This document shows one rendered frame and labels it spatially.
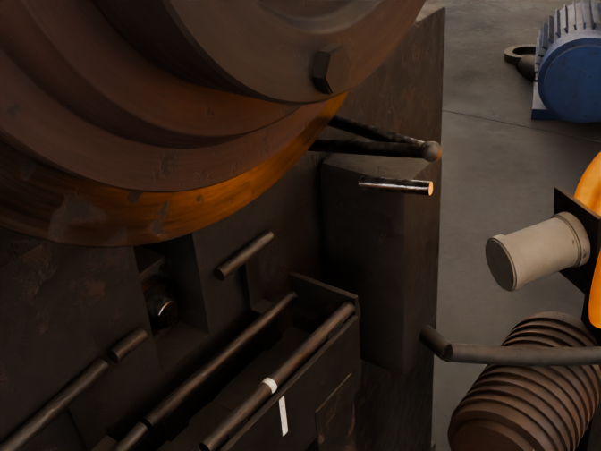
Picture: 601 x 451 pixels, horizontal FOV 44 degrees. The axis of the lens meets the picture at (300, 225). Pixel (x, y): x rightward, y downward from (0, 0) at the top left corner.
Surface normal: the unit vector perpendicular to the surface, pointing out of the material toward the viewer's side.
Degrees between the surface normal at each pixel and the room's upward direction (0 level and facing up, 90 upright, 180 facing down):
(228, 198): 90
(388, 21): 90
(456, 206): 0
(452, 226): 0
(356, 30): 90
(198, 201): 90
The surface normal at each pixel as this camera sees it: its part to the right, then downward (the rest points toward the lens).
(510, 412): 0.00, -0.82
